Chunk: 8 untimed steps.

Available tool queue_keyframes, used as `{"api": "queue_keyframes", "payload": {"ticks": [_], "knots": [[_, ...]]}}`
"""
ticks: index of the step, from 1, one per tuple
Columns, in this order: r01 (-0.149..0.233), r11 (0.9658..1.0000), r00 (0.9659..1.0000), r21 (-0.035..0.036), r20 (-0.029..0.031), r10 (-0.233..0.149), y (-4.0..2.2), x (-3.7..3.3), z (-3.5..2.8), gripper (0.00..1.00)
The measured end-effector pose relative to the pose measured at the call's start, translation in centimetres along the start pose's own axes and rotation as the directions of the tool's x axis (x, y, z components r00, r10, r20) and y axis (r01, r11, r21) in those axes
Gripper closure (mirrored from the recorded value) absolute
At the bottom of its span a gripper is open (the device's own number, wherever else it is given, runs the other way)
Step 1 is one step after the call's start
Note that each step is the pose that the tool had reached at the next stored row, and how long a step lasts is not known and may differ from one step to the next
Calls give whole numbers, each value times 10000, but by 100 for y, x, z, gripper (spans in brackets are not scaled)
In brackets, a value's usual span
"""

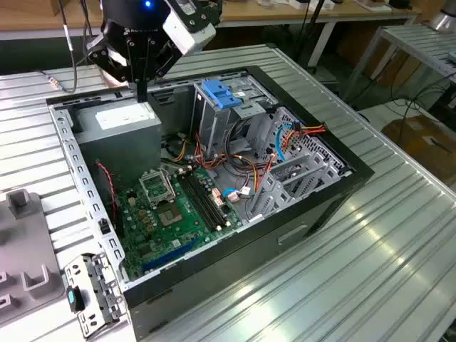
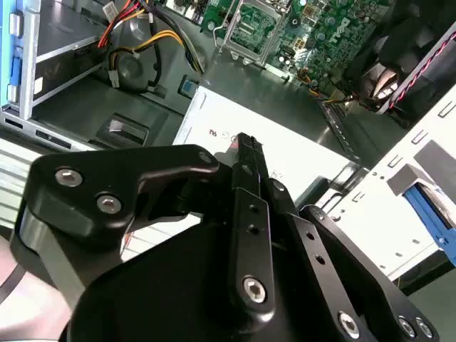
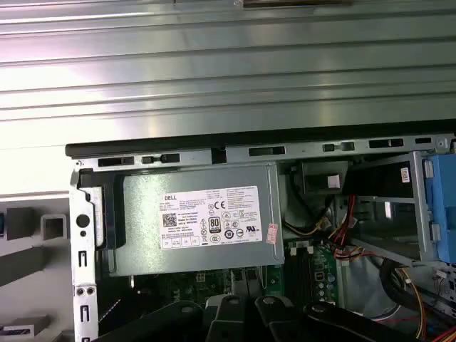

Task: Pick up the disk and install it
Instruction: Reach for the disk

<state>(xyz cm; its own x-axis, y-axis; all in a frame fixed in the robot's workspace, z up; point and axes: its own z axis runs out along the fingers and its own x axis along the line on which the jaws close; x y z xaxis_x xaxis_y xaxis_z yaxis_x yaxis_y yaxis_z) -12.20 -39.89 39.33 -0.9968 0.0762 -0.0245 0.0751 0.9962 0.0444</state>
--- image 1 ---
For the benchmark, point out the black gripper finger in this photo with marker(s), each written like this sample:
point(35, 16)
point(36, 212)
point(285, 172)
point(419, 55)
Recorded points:
point(167, 53)
point(139, 71)

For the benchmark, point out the grey metal disk bay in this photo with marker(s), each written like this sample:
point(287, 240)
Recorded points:
point(306, 167)

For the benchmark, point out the blue plastic drive latch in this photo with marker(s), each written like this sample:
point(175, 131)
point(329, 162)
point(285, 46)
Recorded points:
point(221, 94)

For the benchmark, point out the grey metal drive cage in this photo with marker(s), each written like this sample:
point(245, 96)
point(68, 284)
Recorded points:
point(210, 124)

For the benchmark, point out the grey power supply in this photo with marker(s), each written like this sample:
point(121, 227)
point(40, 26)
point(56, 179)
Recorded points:
point(107, 149)

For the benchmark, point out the RAM slot white clips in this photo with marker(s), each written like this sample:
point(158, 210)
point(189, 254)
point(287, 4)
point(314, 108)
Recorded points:
point(211, 199)
point(202, 199)

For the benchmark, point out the CPU socket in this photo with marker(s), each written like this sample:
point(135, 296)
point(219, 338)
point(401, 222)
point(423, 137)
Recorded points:
point(169, 214)

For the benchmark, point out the green motherboard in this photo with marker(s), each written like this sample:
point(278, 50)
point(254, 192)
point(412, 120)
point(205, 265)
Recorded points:
point(178, 235)

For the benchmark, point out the blue expansion slot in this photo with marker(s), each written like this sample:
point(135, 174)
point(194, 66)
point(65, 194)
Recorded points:
point(171, 254)

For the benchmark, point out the grey parts rack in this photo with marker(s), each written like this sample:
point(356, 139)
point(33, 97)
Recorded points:
point(21, 246)

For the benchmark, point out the black PC case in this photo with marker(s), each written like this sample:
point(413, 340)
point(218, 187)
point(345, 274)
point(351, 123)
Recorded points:
point(231, 270)

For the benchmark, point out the brown box under table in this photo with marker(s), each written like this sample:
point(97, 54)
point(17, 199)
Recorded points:
point(392, 67)

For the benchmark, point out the blue black latch clip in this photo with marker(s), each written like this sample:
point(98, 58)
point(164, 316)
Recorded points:
point(73, 298)

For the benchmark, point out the black device on desk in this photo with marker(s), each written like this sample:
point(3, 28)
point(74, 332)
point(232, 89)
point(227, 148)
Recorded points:
point(399, 3)

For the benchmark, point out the metal slat side table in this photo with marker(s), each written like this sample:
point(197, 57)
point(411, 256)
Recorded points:
point(420, 42)

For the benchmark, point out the cardboard box on floor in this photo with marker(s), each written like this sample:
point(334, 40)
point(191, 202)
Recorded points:
point(420, 142)

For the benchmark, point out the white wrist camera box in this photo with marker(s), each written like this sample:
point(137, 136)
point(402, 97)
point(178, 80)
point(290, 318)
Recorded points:
point(185, 32)

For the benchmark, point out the hinged metal slot bracket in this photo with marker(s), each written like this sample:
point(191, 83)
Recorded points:
point(99, 285)

